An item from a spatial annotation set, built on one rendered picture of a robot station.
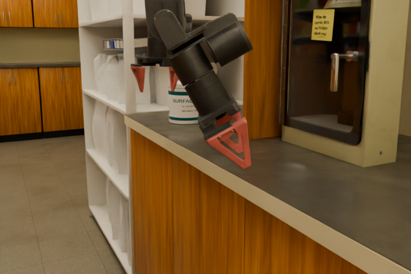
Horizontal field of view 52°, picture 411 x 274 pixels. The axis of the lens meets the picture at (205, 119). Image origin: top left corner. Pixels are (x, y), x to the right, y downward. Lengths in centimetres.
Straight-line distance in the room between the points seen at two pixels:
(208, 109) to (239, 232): 45
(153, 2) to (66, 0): 536
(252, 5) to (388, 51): 41
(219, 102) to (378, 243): 31
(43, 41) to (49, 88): 82
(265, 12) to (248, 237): 65
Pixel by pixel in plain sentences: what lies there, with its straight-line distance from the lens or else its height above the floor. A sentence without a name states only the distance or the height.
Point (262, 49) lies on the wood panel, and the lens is 127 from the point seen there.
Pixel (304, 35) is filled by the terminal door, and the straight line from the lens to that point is 117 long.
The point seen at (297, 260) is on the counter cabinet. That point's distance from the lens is 86.
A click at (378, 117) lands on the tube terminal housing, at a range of 106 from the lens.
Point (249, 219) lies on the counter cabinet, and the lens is 98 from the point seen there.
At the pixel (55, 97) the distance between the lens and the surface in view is 577.
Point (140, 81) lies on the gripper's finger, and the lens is 119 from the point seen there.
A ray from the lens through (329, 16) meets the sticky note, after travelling 110.
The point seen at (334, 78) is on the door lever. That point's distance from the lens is 101.
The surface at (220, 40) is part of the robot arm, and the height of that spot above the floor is 123.
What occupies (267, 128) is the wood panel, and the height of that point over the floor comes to 97.
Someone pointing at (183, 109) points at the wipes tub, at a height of 100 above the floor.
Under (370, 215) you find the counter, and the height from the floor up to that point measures 94.
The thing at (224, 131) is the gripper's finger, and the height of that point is 110.
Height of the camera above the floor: 123
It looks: 10 degrees down
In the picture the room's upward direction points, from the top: straight up
